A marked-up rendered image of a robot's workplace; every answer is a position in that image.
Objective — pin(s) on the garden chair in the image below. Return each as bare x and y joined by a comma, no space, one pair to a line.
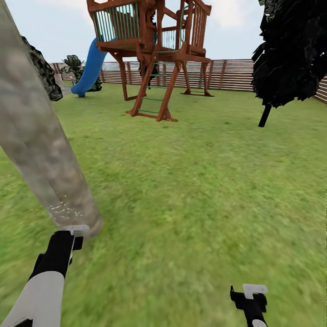
58,79

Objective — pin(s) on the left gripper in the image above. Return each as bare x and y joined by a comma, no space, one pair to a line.
78,241

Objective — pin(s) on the bush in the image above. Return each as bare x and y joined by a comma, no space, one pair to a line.
73,64
95,87
45,71

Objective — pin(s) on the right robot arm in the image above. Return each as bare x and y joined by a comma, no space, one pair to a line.
252,302

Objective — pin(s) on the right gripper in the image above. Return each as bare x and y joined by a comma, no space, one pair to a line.
242,303

